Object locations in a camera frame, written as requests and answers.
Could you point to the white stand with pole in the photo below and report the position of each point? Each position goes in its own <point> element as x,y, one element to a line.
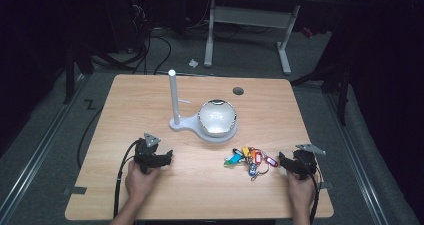
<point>175,98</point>

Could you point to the person's right hand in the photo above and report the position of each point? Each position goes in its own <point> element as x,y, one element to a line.
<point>301,190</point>

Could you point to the bunch of keys with coloured tags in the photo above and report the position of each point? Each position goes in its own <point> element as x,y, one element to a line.
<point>250,158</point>

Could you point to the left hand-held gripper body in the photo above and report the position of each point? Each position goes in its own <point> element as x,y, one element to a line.
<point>145,155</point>

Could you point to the metal floor rail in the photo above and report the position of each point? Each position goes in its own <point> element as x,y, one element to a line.
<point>36,151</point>
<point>358,165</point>

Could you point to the crumpled white paper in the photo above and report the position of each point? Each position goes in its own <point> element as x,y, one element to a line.
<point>193,63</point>

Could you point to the person's left hand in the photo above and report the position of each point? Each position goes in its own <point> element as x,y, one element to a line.
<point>138,183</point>

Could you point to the white-framed desk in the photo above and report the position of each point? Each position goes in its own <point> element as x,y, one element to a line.
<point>250,16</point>

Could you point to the black metal stand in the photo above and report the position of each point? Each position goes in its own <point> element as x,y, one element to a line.
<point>75,71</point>
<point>333,75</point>

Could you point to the black computer tower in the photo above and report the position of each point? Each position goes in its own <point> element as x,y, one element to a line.
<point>128,18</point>

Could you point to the shiny white round bowl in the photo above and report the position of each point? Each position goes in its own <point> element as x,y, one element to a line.
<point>217,116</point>

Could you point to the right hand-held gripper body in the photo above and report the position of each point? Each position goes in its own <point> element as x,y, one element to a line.
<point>306,161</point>

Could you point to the dark tape strip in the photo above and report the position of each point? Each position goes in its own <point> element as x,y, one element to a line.
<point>327,185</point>
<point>76,190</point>

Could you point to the small red object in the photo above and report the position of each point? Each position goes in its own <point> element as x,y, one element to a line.
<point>307,31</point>

